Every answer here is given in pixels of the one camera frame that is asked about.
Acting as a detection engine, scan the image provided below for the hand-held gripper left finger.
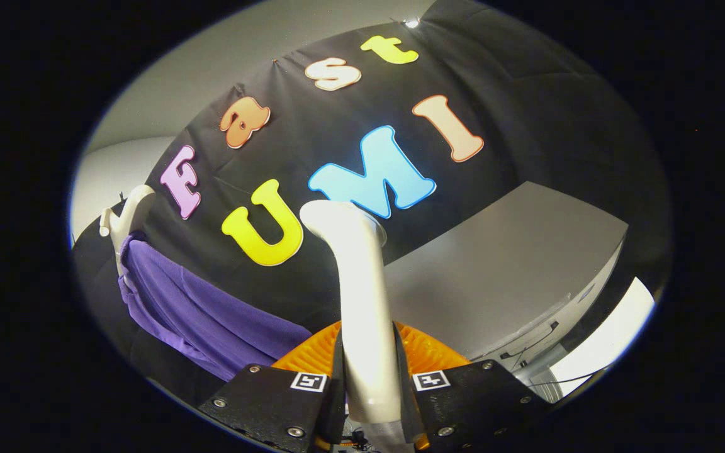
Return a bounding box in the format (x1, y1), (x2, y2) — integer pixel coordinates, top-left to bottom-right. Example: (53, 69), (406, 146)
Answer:
(198, 321), (346, 453)

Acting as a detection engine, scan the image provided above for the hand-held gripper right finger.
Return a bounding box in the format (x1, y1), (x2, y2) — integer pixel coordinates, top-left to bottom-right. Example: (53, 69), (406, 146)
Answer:
(393, 321), (552, 453)

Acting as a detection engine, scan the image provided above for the white garment steamer head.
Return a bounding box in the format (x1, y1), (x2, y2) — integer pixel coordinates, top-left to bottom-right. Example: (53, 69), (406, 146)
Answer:
(300, 200), (404, 453)

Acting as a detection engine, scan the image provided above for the purple jacket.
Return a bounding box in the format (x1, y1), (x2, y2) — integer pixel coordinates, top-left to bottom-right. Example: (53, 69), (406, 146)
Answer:
(117, 233), (313, 383)

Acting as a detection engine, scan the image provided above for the cream clothes hanger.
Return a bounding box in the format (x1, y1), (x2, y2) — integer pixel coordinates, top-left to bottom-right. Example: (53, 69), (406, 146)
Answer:
(98, 184), (157, 277)

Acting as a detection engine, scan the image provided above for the grey cabinet with black top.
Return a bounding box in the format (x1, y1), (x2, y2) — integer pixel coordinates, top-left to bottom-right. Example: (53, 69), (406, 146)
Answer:
(383, 181), (629, 378)

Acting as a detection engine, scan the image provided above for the white panel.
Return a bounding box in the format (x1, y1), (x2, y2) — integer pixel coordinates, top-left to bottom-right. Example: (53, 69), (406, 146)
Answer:
(551, 277), (656, 398)

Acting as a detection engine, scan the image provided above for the black backdrop cloth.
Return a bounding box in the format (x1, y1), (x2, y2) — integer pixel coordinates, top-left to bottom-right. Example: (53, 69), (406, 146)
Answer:
(73, 0), (672, 403)

